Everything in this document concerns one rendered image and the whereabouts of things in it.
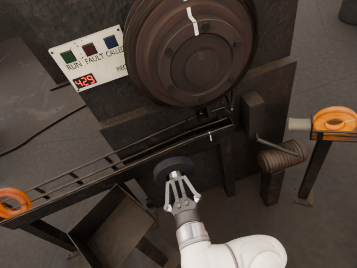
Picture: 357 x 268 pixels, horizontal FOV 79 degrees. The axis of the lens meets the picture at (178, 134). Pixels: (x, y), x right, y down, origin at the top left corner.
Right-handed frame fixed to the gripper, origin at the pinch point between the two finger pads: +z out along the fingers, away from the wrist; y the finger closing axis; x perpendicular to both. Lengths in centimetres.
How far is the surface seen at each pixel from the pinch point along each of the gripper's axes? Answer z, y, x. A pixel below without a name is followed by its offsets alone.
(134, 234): -8.1, -25.5, -23.8
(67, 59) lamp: 37, -22, 33
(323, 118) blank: 7, 65, -11
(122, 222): -1.3, -29.9, -24.1
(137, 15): 25, 6, 44
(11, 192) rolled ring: 29, -82, -15
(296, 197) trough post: 3, 65, -84
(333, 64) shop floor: 113, 178, -91
